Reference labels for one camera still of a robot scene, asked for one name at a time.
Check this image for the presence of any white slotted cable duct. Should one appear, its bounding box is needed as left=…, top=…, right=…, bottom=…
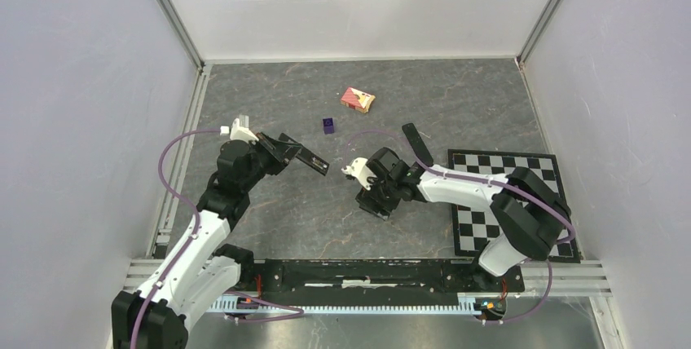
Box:
left=207, top=294, right=481, bottom=316

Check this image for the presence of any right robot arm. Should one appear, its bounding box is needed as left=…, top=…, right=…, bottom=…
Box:
left=341, top=148, right=574, bottom=290

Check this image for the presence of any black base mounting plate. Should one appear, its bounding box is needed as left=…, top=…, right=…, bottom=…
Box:
left=234, top=258, right=526, bottom=307

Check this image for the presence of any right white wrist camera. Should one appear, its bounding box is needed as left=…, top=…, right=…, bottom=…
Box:
left=341, top=157, right=378, bottom=191

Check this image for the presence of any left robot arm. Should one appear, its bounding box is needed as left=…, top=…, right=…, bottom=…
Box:
left=111, top=126, right=311, bottom=348

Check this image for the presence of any left aluminium corner post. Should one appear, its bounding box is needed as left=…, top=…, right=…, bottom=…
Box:
left=156, top=0, right=205, bottom=69

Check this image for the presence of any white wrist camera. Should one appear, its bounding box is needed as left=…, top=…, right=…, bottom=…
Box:
left=219, top=114, right=258, bottom=144
left=341, top=157, right=378, bottom=191

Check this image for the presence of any purple toy block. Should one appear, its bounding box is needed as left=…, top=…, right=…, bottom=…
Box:
left=322, top=117, right=335, bottom=135

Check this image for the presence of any checkerboard calibration board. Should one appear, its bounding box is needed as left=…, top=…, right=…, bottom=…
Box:
left=447, top=148, right=583, bottom=264

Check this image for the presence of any black remote control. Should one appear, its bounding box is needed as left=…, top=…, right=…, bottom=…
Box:
left=402, top=122, right=434, bottom=166
left=296, top=147, right=330, bottom=176

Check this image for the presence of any red white small box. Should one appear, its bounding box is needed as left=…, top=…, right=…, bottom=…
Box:
left=340, top=87, right=376, bottom=113

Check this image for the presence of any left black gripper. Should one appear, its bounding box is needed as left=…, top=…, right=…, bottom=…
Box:
left=240, top=130, right=301, bottom=192

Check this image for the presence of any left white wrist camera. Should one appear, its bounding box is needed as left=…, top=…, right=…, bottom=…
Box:
left=219, top=114, right=258, bottom=144

